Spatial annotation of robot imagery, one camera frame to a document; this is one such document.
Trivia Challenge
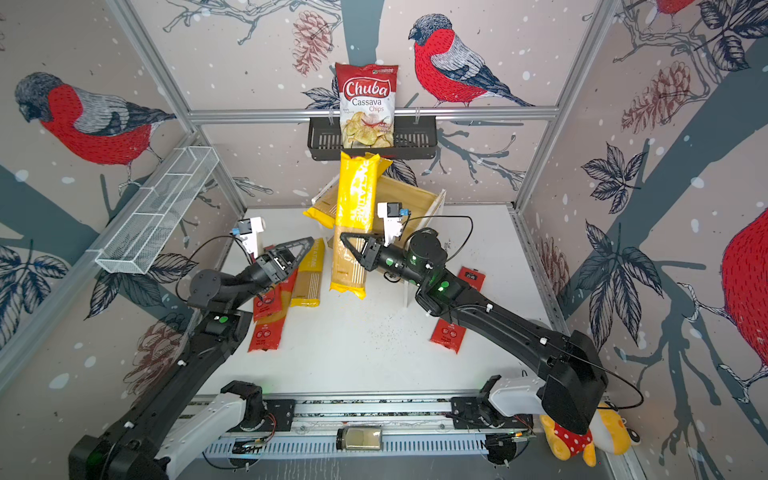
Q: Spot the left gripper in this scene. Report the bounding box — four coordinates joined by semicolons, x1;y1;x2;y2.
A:
230;238;312;313

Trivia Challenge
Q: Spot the yellow spaghetti bag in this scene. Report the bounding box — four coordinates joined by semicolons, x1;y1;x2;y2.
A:
330;152;392;300
291;238;325;308
303;190;338;229

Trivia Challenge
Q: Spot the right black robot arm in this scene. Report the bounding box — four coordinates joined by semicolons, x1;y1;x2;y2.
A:
340;228;608;435

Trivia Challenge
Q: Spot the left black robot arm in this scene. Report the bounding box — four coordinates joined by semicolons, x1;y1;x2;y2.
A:
68;237;314;479

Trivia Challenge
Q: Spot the wooden two-tier shelf rack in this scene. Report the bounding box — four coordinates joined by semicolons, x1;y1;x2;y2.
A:
310;159;448;307

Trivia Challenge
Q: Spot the red spaghetti box far left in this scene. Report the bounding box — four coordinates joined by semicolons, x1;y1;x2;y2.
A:
253;282;283;322

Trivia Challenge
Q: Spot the red spaghetti box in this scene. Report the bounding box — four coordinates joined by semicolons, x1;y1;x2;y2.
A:
248;272;297;352
430;267;486;354
253;282;283;322

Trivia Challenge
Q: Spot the red spaghetti box inner left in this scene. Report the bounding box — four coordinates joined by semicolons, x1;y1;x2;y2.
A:
248;272;297;352

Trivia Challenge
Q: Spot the red spaghetti box right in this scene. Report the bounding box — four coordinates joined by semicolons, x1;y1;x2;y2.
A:
430;267;486;354

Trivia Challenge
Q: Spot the Chuba cassava chips bag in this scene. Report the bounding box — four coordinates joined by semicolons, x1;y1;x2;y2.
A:
335;63;399;149

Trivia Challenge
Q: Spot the small glass container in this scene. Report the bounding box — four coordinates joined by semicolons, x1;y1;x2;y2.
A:
336;426;382;451

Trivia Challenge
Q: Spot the yellow plush toy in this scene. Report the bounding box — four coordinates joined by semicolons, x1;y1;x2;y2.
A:
539;402;641;467

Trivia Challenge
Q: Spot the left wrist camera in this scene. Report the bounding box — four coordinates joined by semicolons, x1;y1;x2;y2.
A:
232;217;265;259

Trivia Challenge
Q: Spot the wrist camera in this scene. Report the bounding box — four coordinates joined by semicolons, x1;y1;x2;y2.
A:
376;202;411;246
232;217;265;259

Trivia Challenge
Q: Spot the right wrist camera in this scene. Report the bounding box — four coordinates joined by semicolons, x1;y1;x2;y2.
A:
376;202;411;246

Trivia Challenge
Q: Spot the black wire hanging basket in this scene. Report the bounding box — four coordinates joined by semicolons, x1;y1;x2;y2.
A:
307;115;439;162

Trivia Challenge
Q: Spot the horizontal aluminium frame bar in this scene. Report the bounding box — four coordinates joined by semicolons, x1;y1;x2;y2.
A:
187;106;560;125

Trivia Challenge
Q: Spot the white mesh wall basket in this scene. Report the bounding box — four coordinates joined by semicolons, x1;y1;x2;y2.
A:
95;146;219;274

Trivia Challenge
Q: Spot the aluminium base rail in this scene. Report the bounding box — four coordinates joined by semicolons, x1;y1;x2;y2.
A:
122;392;607;460

